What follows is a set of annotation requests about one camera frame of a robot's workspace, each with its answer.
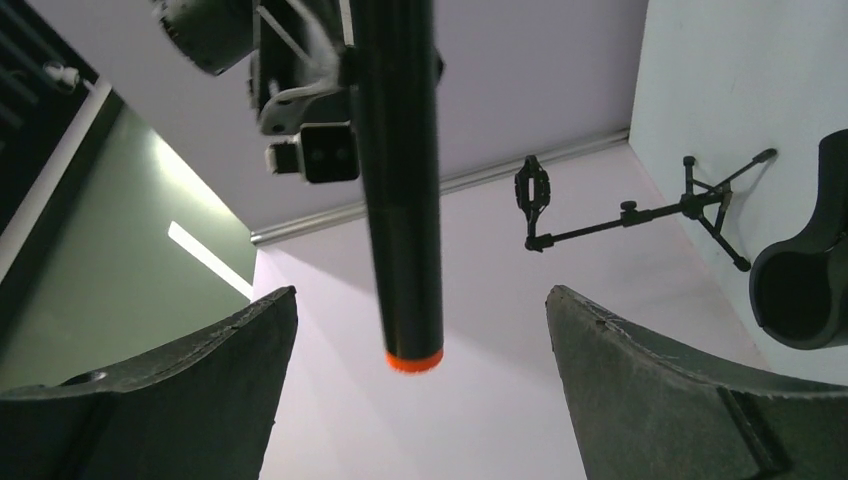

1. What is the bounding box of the black orange-ring microphone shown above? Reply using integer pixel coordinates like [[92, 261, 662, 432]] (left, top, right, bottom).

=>
[[350, 1, 444, 374]]

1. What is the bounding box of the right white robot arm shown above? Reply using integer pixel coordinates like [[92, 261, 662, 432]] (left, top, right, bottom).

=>
[[154, 1, 444, 136]]

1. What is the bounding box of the black tripod shock-mount stand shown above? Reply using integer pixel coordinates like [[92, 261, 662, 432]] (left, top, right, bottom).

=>
[[514, 148, 778, 272]]

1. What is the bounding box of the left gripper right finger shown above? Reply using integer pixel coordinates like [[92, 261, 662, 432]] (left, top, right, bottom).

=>
[[545, 285, 847, 479]]

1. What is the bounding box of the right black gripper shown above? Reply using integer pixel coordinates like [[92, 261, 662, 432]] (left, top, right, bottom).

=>
[[248, 0, 445, 127]]

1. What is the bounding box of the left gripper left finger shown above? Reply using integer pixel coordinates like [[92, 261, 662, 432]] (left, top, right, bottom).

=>
[[1, 287, 298, 479]]

